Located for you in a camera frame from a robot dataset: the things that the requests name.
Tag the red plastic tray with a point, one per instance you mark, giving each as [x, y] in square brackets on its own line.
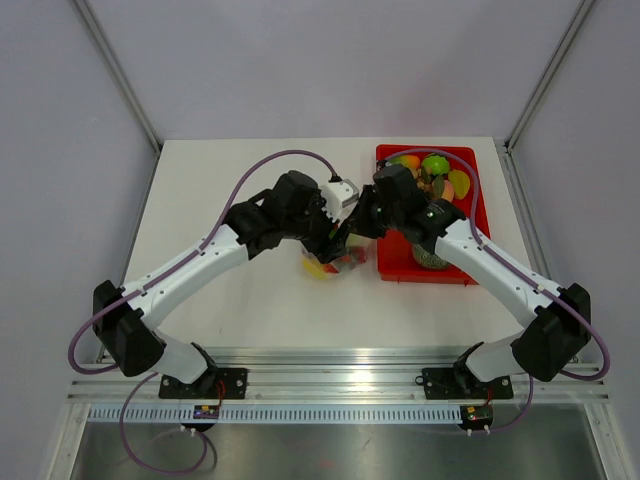
[445, 219]

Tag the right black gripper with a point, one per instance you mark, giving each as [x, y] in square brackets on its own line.
[359, 218]

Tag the yellow mango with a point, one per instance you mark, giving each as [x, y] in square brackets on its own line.
[317, 270]

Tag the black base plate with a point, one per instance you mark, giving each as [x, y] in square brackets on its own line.
[226, 383]
[449, 383]

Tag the aluminium frame post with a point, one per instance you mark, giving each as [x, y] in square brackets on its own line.
[105, 50]
[552, 67]

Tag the right aluminium frame post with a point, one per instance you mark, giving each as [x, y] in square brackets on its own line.
[552, 67]

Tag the yellow star fruit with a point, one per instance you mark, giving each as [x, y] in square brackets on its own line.
[461, 183]

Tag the left aluminium frame post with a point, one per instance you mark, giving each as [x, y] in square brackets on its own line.
[105, 50]

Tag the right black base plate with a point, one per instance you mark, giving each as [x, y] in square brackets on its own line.
[449, 383]

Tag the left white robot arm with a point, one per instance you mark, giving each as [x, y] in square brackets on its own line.
[129, 328]

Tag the pink red grape bunch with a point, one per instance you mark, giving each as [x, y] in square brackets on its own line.
[356, 255]

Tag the tan longan bunch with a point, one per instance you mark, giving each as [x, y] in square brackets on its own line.
[424, 178]

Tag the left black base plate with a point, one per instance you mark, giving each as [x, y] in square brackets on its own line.
[226, 383]

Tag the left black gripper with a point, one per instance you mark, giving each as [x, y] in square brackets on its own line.
[324, 246]

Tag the green leafy vegetable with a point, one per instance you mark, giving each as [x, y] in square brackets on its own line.
[435, 164]

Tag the aluminium rail beam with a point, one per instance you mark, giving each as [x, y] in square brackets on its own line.
[305, 376]

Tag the white slotted cable duct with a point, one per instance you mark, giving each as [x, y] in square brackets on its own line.
[277, 414]

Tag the peach fruit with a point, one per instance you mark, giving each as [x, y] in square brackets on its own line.
[409, 161]

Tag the clear zip top bag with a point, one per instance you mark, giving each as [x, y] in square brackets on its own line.
[339, 264]

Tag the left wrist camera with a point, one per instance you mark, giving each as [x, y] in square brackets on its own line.
[339, 196]

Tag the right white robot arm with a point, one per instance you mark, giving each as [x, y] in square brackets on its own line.
[555, 321]

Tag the green netted melon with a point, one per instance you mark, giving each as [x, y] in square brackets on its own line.
[428, 260]

